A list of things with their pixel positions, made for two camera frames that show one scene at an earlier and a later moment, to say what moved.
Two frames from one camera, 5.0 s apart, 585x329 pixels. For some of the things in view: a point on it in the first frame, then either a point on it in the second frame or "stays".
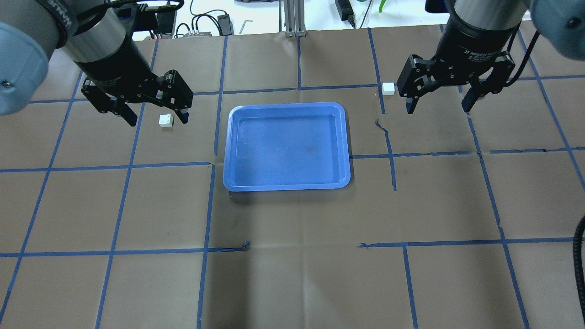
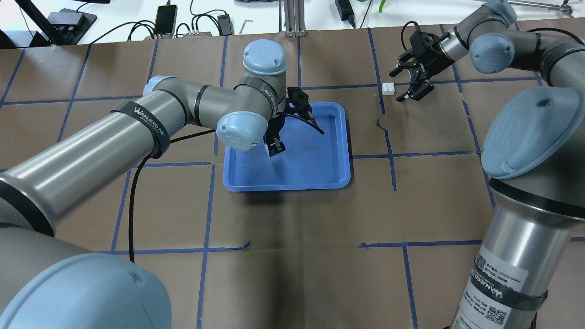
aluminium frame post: (294, 18) stays
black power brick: (344, 7) stays
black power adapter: (224, 22) stays
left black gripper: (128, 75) -> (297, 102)
